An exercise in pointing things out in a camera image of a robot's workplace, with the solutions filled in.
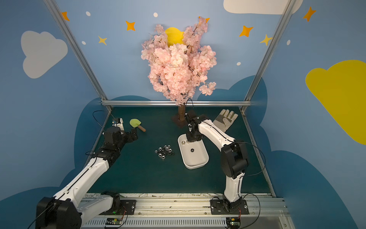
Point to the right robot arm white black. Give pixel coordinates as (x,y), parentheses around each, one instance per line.
(234,156)

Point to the green circuit board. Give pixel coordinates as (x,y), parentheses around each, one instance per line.
(233,223)
(113,222)

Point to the aluminium frame left post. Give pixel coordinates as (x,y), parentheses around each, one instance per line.
(62,23)

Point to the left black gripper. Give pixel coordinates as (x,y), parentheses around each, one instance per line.
(130,135)

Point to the left green circuit board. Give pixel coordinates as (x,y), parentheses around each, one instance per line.
(113,222)

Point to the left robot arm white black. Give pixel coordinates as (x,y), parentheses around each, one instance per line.
(64,210)

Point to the grey work glove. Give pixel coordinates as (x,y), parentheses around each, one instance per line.
(225,119)

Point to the steel nut pile right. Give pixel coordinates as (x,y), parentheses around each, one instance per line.
(170,152)

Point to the right green circuit board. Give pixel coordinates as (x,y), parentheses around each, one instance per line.
(233,223)

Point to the aluminium frame post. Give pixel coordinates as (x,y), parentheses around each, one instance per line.
(62,23)
(281,26)

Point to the white storage box tray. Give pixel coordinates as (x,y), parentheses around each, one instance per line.
(196,159)

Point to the green toy shovel wooden handle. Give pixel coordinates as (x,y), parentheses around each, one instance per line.
(135,123)

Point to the aluminium frame right post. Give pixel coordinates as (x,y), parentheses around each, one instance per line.
(281,26)

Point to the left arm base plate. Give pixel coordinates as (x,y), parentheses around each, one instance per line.
(125,206)

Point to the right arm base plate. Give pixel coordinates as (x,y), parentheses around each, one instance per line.
(223,207)

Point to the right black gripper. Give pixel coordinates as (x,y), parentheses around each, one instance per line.
(189,134)

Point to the pink cherry blossom tree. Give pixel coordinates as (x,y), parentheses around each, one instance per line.
(179,65)

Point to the aluminium front rail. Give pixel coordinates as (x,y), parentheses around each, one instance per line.
(192,211)

